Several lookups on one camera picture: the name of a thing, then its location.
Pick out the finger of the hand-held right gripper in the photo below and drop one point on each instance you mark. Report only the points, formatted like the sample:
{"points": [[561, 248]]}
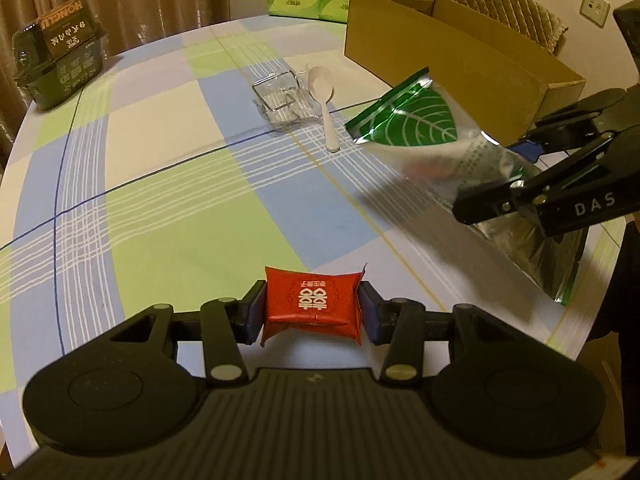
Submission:
{"points": [[575, 200], [570, 125]]}

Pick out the checked tablecloth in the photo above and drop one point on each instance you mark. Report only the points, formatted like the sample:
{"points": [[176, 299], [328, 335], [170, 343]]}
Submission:
{"points": [[175, 210]]}

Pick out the silver green foil pouch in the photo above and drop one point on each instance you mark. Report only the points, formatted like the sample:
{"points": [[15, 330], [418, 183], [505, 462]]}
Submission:
{"points": [[430, 125]]}

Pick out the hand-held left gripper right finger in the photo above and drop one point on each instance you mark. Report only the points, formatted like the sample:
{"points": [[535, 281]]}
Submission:
{"points": [[370, 312]]}

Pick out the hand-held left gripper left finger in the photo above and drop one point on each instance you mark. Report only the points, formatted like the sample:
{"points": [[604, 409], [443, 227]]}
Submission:
{"points": [[255, 310]]}

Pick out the clear plastic wrapper tray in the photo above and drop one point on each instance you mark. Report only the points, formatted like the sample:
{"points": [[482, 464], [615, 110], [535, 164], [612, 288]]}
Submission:
{"points": [[280, 102]]}

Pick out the white plastic spoon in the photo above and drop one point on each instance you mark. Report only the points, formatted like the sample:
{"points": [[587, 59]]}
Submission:
{"points": [[320, 85]]}

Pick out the quilted beige chair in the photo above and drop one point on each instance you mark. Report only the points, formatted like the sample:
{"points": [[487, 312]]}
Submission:
{"points": [[500, 0]]}

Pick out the dark green product box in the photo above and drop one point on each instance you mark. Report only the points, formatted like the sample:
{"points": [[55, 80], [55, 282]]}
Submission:
{"points": [[55, 77]]}

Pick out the red snack packet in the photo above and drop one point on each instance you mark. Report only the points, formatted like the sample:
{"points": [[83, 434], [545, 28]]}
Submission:
{"points": [[312, 300]]}

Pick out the large cardboard box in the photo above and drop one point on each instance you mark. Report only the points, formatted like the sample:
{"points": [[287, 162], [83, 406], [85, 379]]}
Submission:
{"points": [[450, 60]]}

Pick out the green tissue pack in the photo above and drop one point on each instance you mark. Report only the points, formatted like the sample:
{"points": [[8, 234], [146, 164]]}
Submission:
{"points": [[296, 2], [336, 5]]}

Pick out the brown printed box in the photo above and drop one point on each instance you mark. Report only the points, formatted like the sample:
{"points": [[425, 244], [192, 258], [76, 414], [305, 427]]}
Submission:
{"points": [[70, 27]]}

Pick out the white wall socket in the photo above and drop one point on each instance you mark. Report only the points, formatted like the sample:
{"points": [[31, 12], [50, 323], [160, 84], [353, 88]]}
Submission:
{"points": [[595, 6]]}

